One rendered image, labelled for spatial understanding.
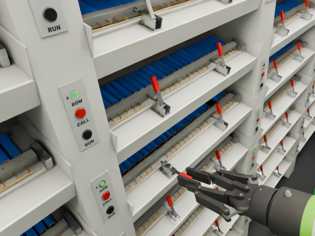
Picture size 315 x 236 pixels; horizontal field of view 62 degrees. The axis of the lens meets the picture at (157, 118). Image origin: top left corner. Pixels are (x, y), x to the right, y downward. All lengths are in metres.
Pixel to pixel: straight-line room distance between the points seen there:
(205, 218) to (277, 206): 0.61
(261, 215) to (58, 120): 0.40
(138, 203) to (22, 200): 0.29
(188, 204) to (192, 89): 0.40
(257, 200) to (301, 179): 1.59
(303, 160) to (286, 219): 1.79
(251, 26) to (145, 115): 0.49
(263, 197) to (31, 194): 0.41
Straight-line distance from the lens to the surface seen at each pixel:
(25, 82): 0.39
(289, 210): 0.52
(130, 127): 0.57
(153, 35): 0.51
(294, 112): 1.78
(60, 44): 0.40
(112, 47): 0.46
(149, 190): 0.70
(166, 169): 0.71
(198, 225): 1.09
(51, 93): 0.41
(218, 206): 0.57
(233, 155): 1.08
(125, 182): 0.68
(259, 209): 0.55
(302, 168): 2.22
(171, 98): 0.66
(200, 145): 0.82
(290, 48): 1.50
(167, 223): 0.87
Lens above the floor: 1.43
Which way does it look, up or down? 32 degrees down
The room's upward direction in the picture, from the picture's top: 7 degrees counter-clockwise
